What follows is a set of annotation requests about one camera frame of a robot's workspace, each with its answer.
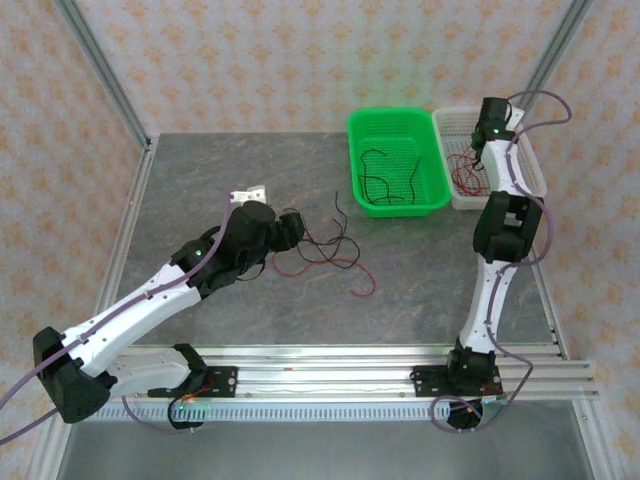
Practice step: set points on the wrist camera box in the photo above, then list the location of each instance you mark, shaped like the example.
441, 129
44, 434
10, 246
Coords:
250, 194
516, 117

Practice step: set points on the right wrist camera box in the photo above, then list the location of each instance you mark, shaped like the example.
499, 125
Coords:
516, 117

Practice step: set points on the green plastic basket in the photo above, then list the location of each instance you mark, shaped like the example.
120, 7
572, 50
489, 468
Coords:
390, 122

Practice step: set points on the white plastic basket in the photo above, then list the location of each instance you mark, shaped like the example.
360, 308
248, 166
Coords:
465, 202

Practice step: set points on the small circuit board green light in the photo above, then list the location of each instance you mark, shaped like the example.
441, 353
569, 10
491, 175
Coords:
465, 416
187, 414

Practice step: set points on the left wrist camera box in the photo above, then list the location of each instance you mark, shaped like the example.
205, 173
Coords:
250, 194

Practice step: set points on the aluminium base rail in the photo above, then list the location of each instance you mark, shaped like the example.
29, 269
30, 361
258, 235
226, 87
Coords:
325, 380

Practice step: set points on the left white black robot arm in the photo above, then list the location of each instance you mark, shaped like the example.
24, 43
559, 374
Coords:
130, 310

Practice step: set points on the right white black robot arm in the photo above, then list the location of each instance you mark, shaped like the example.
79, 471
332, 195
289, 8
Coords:
492, 300

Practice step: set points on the aluminium table side rail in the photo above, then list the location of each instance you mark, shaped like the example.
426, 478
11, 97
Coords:
131, 215
595, 440

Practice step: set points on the aluminium frame post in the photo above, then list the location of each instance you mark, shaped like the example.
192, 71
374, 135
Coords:
105, 70
550, 55

